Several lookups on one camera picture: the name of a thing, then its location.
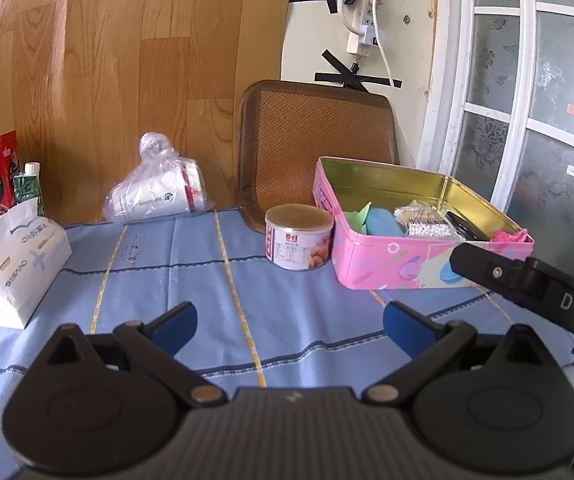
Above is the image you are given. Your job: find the white tissue pack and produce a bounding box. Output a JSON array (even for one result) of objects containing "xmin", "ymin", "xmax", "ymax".
[{"xmin": 0, "ymin": 198, "xmax": 72, "ymax": 330}]

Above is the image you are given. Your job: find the wooden wall panel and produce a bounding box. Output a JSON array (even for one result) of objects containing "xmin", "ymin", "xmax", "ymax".
[{"xmin": 0, "ymin": 0, "xmax": 288, "ymax": 223}]

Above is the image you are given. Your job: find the pink knitted sock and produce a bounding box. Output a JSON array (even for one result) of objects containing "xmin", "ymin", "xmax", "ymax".
[{"xmin": 490, "ymin": 229, "xmax": 529, "ymax": 244}]

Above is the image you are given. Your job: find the round food can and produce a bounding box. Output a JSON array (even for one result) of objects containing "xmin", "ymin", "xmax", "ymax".
[{"xmin": 265, "ymin": 204, "xmax": 335, "ymax": 271}]

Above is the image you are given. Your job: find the pink metal tin box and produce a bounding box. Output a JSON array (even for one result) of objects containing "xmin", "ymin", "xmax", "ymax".
[{"xmin": 313, "ymin": 157, "xmax": 534, "ymax": 290}]

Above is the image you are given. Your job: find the bag of cotton swabs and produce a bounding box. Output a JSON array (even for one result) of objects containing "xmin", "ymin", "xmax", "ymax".
[{"xmin": 393, "ymin": 200, "xmax": 460, "ymax": 240}]

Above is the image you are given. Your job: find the blue striped tablecloth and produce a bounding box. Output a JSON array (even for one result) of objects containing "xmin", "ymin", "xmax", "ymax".
[{"xmin": 0, "ymin": 210, "xmax": 574, "ymax": 479}]

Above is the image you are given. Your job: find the blue glasses case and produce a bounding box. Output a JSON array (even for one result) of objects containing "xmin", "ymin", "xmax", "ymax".
[{"xmin": 365, "ymin": 208, "xmax": 405, "ymax": 237}]

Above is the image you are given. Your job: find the black glasses case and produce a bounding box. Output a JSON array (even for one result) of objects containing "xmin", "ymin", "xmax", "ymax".
[{"xmin": 444, "ymin": 210, "xmax": 489, "ymax": 242}]

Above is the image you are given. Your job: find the brown woven chair cushion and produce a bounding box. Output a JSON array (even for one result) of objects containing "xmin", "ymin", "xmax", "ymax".
[{"xmin": 236, "ymin": 80, "xmax": 398, "ymax": 233}]

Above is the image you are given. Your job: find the white power strip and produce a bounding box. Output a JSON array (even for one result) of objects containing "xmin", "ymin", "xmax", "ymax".
[{"xmin": 347, "ymin": 0, "xmax": 385, "ymax": 58}]

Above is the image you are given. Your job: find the white power cable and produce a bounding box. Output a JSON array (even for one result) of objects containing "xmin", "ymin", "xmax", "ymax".
[{"xmin": 370, "ymin": 0, "xmax": 403, "ymax": 90}]

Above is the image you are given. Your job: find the green white tube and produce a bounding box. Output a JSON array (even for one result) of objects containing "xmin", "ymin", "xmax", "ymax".
[{"xmin": 12, "ymin": 162, "xmax": 44, "ymax": 216}]

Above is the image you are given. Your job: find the plastic bag of paper cups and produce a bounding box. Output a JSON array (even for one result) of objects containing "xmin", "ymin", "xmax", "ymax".
[{"xmin": 102, "ymin": 132, "xmax": 213, "ymax": 224}]

